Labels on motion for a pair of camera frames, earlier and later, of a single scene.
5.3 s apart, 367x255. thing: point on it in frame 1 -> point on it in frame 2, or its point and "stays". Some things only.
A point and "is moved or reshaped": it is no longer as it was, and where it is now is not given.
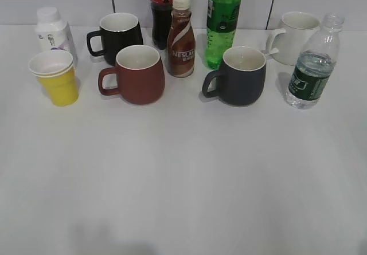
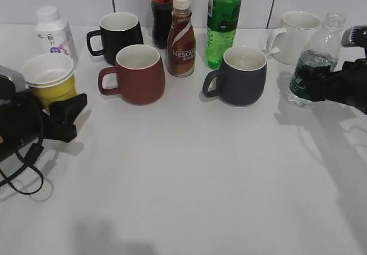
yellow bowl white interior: x=50 y=62 is moved or reshaped
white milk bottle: x=54 y=34 stays
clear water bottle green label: x=316 y=63 stays
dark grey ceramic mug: x=241 y=81 stays
